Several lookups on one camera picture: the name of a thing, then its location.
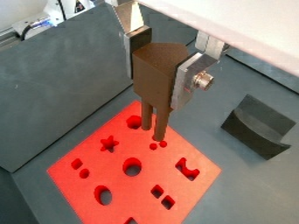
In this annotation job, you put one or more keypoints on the dark brown three-prong peg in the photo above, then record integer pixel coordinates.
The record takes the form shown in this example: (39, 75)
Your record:
(155, 63)

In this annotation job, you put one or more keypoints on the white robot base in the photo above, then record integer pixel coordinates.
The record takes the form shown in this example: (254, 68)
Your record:
(27, 17)

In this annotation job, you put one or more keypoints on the red shape-sorter block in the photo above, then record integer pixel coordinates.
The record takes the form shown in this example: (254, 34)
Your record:
(120, 178)

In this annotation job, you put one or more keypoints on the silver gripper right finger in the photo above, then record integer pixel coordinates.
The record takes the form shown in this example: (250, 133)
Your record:
(192, 70)

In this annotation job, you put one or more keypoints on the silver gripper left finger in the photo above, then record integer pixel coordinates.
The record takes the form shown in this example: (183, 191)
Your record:
(136, 32)

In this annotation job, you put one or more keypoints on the grey left enclosure panel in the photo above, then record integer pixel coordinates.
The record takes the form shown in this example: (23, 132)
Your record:
(58, 76)

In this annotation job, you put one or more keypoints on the black curved holder bracket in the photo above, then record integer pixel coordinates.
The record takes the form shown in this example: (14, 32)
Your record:
(259, 127)

